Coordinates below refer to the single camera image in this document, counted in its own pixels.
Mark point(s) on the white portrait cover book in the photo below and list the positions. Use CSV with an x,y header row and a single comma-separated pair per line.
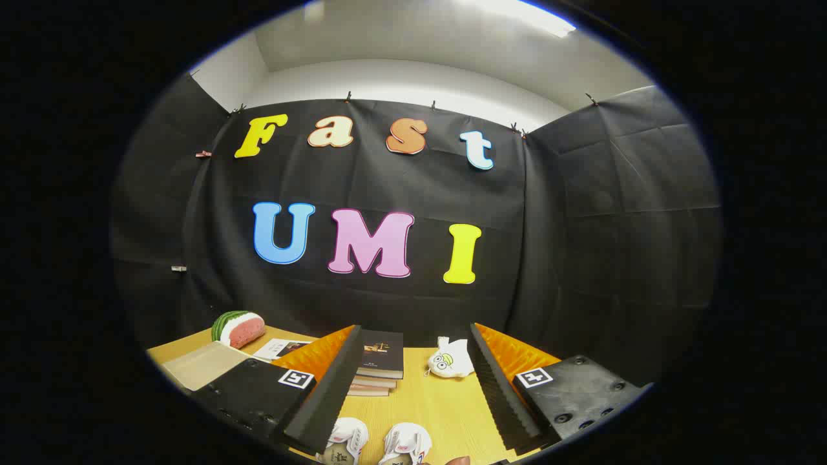
x,y
278,349

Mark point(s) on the white canvas shoe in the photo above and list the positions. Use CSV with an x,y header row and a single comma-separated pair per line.
x,y
347,439
407,442

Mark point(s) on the white plush toy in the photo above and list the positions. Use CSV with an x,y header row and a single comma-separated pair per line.
x,y
452,359

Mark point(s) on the beige fabric storage box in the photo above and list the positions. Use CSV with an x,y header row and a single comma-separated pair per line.
x,y
203,365

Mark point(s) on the tan cover book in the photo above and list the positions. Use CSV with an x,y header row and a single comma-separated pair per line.
x,y
376,382

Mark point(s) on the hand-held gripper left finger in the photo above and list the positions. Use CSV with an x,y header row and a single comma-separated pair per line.
x,y
326,400

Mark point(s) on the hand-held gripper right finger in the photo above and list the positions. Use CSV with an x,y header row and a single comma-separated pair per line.
x,y
501,394

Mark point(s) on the watermelon slice toy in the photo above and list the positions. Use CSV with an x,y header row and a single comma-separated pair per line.
x,y
240,329

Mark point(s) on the reddish cover book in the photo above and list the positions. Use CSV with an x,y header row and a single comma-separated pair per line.
x,y
368,390

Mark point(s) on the black cover book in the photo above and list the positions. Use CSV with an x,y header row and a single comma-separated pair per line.
x,y
381,352

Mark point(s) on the black backdrop cloth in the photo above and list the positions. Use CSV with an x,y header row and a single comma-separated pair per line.
x,y
362,177

